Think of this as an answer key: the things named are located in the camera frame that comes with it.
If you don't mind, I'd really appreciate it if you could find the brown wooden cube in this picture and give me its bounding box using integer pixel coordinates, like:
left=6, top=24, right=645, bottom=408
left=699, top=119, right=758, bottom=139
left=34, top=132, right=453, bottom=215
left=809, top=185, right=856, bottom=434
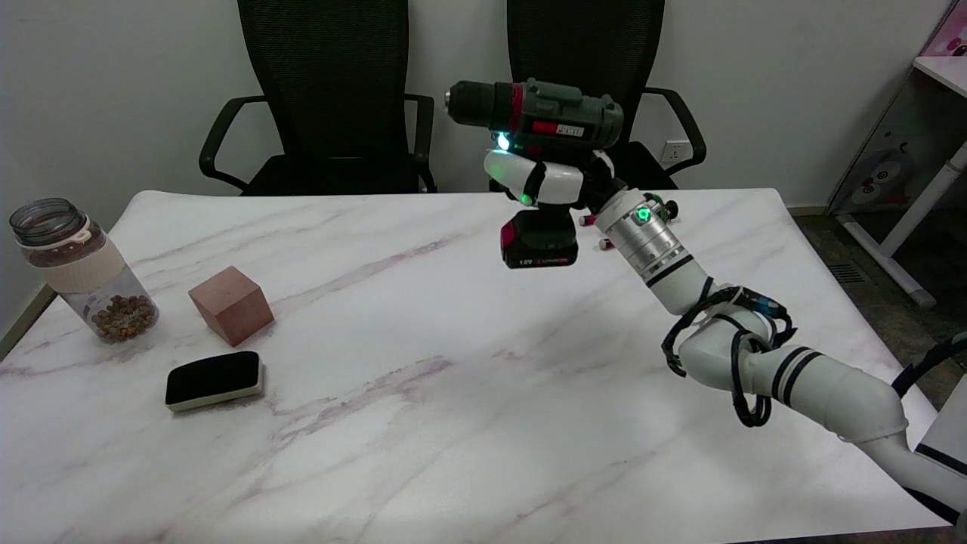
left=187, top=266, right=276, bottom=348

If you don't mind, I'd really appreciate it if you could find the black whiteboard eraser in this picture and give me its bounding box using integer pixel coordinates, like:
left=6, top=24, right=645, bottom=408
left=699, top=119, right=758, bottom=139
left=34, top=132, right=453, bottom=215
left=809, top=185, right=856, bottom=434
left=165, top=351, right=264, bottom=413

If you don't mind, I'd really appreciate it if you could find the dark green red power screwdriver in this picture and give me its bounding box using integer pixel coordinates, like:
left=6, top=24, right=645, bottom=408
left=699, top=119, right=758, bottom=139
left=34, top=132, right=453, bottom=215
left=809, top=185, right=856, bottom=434
left=444, top=78, right=625, bottom=270

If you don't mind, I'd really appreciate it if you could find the pink flexible mini tripod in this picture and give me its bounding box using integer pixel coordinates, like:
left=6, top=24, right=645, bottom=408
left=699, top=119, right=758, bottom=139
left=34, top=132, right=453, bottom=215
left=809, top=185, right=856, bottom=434
left=578, top=198, right=679, bottom=251

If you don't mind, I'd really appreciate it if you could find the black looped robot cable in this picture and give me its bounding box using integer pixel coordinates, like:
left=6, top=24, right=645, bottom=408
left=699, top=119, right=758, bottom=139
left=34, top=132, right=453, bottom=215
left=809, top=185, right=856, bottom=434
left=662, top=284, right=796, bottom=428

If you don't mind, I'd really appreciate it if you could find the clear jar with nuts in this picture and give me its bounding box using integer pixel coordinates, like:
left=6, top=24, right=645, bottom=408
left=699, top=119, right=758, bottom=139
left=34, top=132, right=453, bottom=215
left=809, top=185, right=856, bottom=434
left=9, top=198, right=160, bottom=344

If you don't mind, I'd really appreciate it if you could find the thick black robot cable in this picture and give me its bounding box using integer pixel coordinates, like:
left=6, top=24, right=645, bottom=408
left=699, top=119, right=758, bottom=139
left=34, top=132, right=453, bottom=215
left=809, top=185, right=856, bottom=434
left=891, top=335, right=967, bottom=395

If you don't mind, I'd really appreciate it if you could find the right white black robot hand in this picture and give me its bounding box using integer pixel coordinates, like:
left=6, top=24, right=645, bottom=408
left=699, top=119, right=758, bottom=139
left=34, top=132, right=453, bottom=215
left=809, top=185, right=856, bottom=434
left=483, top=149, right=629, bottom=216

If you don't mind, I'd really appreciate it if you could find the black mesh office chair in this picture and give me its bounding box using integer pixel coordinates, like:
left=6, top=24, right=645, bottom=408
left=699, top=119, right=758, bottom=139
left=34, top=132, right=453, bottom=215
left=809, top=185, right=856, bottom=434
left=199, top=0, right=437, bottom=196
left=487, top=0, right=707, bottom=193

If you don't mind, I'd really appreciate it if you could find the white desk with cartoon panel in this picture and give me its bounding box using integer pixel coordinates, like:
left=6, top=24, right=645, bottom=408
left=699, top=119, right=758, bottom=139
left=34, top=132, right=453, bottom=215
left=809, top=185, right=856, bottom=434
left=826, top=0, right=967, bottom=309

